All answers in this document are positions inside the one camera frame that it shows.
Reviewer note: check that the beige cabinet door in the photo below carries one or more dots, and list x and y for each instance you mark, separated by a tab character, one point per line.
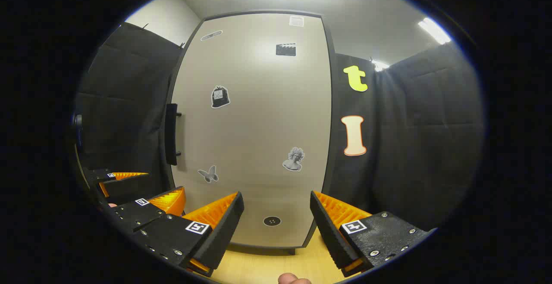
258	124

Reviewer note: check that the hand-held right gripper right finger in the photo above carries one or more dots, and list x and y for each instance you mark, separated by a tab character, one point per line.
330	232

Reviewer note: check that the dark grey cabinet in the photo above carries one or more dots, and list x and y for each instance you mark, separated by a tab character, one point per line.
331	146

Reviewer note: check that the ceiling light panel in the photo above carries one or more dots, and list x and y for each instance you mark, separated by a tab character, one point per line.
433	30

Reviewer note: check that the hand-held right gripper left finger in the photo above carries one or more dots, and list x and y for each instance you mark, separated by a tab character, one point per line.
222	232

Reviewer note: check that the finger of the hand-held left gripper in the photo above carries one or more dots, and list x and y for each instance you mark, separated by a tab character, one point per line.
100	175
136	215

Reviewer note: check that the black backdrop cloth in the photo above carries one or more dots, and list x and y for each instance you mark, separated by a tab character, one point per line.
129	81

